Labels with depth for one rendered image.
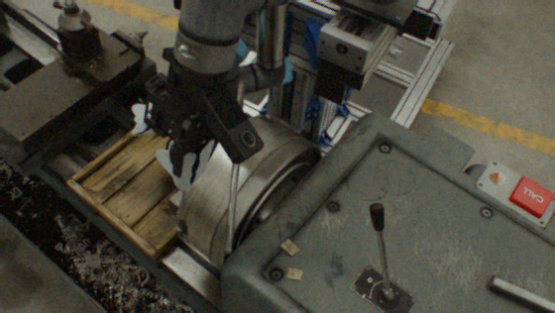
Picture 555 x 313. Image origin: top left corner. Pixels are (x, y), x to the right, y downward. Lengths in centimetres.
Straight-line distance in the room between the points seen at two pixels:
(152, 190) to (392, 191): 64
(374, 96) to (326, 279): 175
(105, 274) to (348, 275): 91
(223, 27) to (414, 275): 49
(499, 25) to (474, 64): 41
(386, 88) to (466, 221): 167
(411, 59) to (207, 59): 215
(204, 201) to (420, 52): 198
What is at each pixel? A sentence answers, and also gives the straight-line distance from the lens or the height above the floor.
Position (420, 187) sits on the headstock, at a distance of 96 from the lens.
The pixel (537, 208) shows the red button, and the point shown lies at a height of 127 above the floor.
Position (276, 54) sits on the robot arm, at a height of 108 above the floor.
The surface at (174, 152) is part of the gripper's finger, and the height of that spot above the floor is 145.
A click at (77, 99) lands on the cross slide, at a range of 146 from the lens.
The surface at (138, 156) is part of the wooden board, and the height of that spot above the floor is 89.
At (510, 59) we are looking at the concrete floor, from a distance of 329.
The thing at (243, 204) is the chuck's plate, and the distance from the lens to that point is 94.
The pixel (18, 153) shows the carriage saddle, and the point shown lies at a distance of 146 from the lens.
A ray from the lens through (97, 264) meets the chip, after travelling 163.
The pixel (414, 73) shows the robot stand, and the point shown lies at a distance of 268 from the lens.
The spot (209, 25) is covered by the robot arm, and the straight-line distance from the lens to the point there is 62.
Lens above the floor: 202
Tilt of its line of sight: 54 degrees down
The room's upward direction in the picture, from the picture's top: 6 degrees clockwise
